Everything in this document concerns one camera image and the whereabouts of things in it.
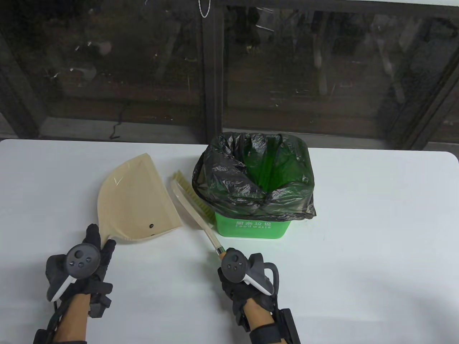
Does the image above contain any person's right hand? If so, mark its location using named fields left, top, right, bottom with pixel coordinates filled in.
left=218, top=251, right=277, bottom=316

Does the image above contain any person's left hand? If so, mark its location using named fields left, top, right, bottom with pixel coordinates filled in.
left=48, top=224, right=117, bottom=301

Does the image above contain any beige plastic dustpan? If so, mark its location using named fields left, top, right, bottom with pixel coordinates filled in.
left=98, top=153, right=184, bottom=248

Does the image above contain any green food waste bin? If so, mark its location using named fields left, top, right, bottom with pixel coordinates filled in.
left=214, top=134, right=314, bottom=239

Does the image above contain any beige brush with wooden handle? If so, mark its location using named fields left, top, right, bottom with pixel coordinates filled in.
left=170, top=171, right=227, bottom=260

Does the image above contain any black plastic garbage bag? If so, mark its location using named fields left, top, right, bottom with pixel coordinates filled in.
left=192, top=132, right=317, bottom=221

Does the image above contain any person's right forearm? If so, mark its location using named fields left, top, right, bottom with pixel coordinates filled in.
left=246, top=297, right=276, bottom=332

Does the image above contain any person's left forearm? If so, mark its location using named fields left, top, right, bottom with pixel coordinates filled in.
left=54, top=294, right=90, bottom=344

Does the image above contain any black and white hand controller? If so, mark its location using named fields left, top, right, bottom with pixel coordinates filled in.
left=221, top=248, right=279, bottom=296
left=46, top=244, right=101, bottom=302

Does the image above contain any white table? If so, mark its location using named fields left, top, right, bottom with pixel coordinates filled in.
left=0, top=139, right=459, bottom=344

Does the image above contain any dark framed glass window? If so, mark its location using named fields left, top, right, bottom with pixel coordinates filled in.
left=0, top=0, right=459, bottom=150

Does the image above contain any black wrist strap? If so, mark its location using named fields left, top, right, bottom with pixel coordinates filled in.
left=249, top=328, right=284, bottom=344

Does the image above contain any black cable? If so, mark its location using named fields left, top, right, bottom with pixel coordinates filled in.
left=47, top=301, right=64, bottom=332

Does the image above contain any thin black wire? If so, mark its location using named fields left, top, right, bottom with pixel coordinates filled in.
left=109, top=104, right=124, bottom=139

